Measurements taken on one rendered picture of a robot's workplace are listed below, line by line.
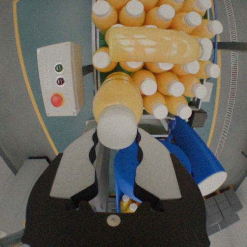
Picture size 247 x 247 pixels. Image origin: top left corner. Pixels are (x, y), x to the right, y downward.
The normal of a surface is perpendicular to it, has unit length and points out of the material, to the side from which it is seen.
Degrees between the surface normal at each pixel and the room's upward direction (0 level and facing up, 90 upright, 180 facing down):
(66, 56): 0
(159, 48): 12
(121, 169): 90
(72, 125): 0
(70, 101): 0
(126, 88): 74
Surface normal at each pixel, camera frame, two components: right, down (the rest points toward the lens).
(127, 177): 0.00, -0.88
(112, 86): -0.18, -0.72
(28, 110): 0.01, 0.48
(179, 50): 0.03, 0.65
